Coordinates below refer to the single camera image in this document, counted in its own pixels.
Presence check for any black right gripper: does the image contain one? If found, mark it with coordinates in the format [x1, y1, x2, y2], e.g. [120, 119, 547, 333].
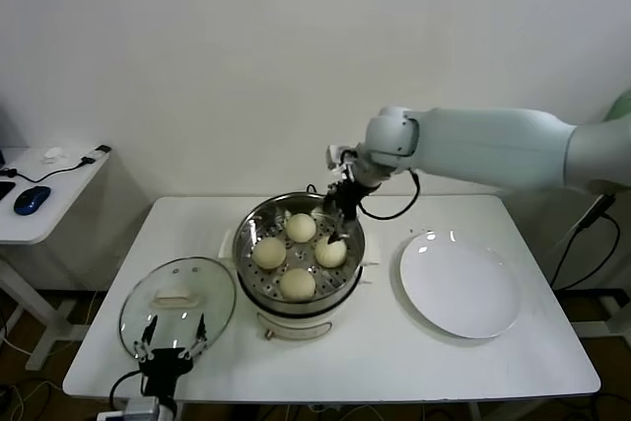
[321, 182, 364, 246]

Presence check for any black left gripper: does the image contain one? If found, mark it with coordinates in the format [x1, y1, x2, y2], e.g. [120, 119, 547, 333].
[132, 313, 207, 398]

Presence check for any round glass pot lid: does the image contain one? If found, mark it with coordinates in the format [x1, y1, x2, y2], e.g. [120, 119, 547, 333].
[117, 256, 238, 366]

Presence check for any white steamed baozi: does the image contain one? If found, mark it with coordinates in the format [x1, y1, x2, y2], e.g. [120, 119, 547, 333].
[314, 235, 348, 268]
[285, 212, 317, 244]
[251, 237, 288, 271]
[279, 267, 316, 302]

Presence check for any stainless steel steamer basket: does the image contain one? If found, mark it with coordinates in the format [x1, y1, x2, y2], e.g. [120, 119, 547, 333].
[218, 192, 382, 313]

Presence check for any cream electric cooker base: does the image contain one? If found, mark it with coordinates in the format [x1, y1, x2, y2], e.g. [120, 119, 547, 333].
[235, 262, 379, 343]

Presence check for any white round plate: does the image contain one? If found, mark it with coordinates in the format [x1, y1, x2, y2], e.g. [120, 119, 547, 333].
[392, 230, 523, 341]

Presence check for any white side desk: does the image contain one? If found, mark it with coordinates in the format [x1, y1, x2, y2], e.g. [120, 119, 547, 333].
[0, 146, 112, 373]

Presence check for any blue computer mouse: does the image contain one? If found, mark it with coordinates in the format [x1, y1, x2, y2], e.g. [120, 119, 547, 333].
[13, 185, 52, 217]

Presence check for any pale green appliance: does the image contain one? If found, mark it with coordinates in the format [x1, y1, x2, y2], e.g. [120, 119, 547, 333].
[603, 90, 631, 122]

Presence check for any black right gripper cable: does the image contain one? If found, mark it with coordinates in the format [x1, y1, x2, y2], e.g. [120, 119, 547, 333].
[357, 169, 421, 222]

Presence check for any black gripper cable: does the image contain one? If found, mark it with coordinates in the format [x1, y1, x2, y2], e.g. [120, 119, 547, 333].
[108, 369, 145, 410]
[357, 169, 421, 222]

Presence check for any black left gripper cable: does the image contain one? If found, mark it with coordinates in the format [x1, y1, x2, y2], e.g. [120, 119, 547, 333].
[108, 369, 145, 410]

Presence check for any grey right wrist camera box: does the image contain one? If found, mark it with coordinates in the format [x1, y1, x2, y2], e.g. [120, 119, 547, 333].
[324, 143, 359, 169]

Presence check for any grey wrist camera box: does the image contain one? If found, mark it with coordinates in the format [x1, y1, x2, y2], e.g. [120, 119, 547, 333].
[125, 395, 162, 421]
[324, 143, 359, 169]

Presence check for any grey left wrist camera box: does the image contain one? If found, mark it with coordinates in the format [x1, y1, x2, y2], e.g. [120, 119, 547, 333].
[125, 395, 162, 421]

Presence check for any black cable with usb plug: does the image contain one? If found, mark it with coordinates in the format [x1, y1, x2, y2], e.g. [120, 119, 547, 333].
[0, 144, 110, 184]

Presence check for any black power cable with adapter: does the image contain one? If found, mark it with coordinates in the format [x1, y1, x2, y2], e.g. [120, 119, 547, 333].
[549, 191, 622, 292]

